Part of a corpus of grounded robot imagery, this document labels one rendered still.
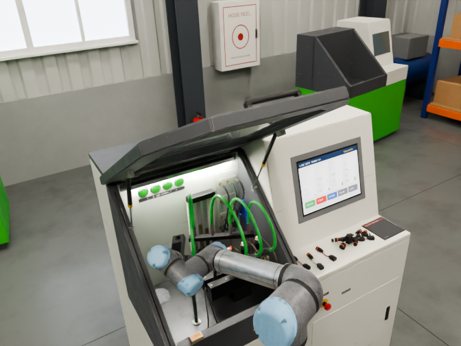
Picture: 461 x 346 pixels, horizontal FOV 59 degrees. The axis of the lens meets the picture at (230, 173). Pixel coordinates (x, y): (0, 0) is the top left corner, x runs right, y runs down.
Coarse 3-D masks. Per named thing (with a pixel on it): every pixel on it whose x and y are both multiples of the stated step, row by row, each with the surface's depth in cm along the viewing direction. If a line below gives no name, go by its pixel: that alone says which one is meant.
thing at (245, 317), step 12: (240, 312) 178; (252, 312) 178; (216, 324) 173; (228, 324) 173; (240, 324) 175; (252, 324) 179; (204, 336) 167; (216, 336) 170; (228, 336) 174; (240, 336) 178; (252, 336) 183
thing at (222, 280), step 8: (208, 280) 194; (216, 280) 193; (224, 280) 192; (232, 280) 193; (240, 280) 196; (208, 288) 191; (216, 288) 190; (224, 288) 192; (232, 288) 195; (240, 288) 198; (248, 288) 201; (216, 296) 192; (232, 296) 200; (240, 296) 200
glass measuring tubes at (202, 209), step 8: (200, 192) 204; (208, 192) 204; (200, 200) 203; (208, 200) 209; (200, 208) 208; (208, 208) 210; (200, 216) 207; (208, 216) 213; (200, 224) 209; (208, 224) 212; (200, 232) 211; (208, 232) 214; (200, 248) 216
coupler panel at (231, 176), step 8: (216, 176) 207; (224, 176) 209; (232, 176) 212; (216, 184) 208; (224, 184) 211; (216, 192) 211; (224, 192) 213; (232, 192) 216; (224, 208) 217; (224, 216) 219
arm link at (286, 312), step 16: (288, 288) 106; (304, 288) 107; (272, 304) 102; (288, 304) 102; (304, 304) 104; (256, 320) 104; (272, 320) 100; (288, 320) 99; (304, 320) 103; (272, 336) 102; (288, 336) 99; (304, 336) 104
